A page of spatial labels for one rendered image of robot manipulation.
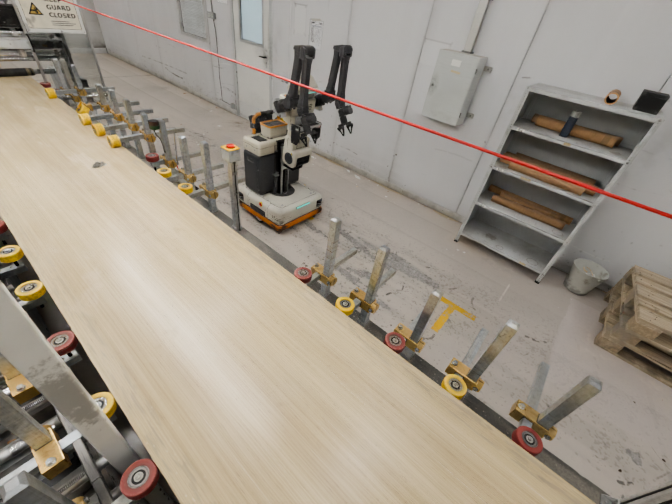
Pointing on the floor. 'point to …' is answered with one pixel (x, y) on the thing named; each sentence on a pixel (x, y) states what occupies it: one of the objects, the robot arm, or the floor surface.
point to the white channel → (63, 388)
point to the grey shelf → (495, 230)
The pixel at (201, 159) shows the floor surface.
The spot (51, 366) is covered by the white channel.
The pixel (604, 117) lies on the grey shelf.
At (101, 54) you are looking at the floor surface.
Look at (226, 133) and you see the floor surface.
